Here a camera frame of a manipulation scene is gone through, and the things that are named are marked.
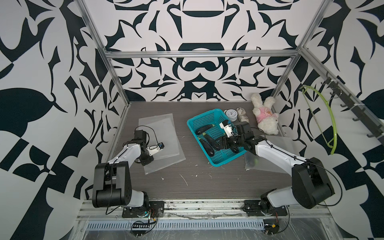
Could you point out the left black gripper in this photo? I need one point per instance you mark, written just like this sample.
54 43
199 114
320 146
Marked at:
145 161

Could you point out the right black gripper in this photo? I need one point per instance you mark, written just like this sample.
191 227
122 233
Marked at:
225 140

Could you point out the translucent zip-top bag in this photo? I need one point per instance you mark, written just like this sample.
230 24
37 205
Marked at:
161 129
274 155
160 164

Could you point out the translucent zip-top bag top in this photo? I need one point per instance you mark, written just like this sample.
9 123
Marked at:
274 155

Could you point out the teal plastic basket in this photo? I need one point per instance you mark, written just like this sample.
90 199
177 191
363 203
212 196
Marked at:
213 117

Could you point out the dark eggplant three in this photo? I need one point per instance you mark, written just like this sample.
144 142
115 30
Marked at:
214 144

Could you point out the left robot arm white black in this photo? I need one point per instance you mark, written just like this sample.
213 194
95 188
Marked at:
112 180

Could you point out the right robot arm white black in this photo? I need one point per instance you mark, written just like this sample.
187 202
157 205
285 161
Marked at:
311 184

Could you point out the translucent zip-top bag bottom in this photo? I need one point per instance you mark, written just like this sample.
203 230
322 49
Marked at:
160 164

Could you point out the dark eggplant two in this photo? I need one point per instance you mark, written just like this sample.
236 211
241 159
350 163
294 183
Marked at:
207 147

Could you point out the dark eggplant one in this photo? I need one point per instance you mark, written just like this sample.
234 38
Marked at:
203 129

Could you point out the small white round clock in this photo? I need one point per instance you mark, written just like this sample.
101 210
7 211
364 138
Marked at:
231 114

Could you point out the white plush bunny pink shirt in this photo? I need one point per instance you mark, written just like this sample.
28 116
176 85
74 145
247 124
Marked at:
267 120

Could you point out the green plastic hanger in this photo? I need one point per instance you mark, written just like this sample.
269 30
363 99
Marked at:
333 142

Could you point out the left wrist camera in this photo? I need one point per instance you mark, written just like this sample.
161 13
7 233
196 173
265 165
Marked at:
152 150

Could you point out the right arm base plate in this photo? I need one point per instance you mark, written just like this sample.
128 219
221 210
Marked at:
258 207

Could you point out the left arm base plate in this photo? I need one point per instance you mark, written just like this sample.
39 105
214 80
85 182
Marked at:
149 209

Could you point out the aluminium frame rail front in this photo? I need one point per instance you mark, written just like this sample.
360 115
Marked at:
194 209

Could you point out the black wall hook rack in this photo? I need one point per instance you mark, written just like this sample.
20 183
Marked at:
359 109

